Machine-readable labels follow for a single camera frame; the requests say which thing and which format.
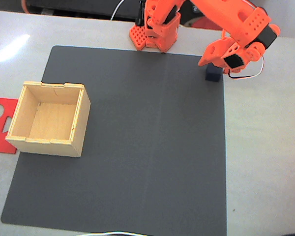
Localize wooden box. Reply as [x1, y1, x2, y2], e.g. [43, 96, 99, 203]
[5, 81, 91, 158]

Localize red foam sheet with cutouts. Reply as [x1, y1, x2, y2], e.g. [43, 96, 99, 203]
[0, 97, 19, 155]

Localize white cable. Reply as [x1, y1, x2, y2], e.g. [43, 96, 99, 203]
[75, 231, 153, 236]

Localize dark grey mat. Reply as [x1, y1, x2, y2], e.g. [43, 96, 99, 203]
[0, 45, 227, 236]

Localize black background equipment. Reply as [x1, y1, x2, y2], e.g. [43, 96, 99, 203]
[27, 0, 142, 22]

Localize white wire bundle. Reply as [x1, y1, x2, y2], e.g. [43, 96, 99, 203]
[110, 0, 126, 21]

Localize plain red sheet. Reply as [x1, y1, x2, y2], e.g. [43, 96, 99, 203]
[191, 17, 223, 30]

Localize blue cube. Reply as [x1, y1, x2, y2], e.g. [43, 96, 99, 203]
[205, 63, 222, 82]

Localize white gripper motor wire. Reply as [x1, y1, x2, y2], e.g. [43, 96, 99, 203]
[227, 56, 265, 80]

